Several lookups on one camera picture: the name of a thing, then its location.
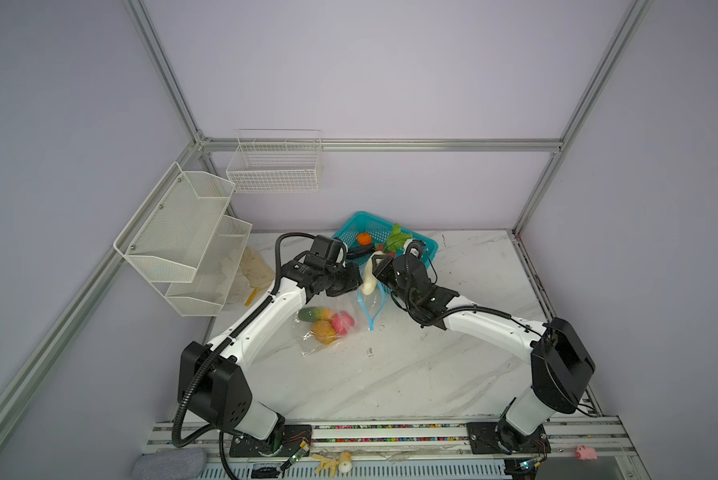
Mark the grey cloth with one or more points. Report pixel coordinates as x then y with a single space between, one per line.
170 465

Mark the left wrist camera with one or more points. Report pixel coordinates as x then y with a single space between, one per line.
325 252

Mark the wooden toy figure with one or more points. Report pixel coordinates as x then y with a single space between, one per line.
342 464

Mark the pink toy pig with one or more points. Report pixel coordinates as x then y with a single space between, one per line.
586 453

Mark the white mesh shelf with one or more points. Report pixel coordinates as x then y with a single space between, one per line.
207 294
167 239

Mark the orange toy fruit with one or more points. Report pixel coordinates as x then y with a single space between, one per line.
364 239

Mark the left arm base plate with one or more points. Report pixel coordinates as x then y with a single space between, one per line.
283 442

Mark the yellow toy mango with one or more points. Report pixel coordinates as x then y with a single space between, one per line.
324 332

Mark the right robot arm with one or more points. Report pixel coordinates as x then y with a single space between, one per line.
560 365

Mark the teal plastic basket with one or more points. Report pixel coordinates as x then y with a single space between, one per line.
379 230

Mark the clear zip top bag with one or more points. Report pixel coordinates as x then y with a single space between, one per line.
366 311

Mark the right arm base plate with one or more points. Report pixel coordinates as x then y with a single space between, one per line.
500 438

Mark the white wire basket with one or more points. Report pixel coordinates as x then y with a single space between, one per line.
268 161

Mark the white mesh upper shelf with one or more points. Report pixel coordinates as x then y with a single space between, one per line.
167 239

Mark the white mesh lower shelf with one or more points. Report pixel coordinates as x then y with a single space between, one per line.
207 294

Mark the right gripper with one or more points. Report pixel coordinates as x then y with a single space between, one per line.
384 265

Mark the pink toy fruit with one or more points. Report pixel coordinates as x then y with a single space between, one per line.
342 322

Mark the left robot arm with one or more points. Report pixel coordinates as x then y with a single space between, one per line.
213 392

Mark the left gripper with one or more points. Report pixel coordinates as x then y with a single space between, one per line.
354 281

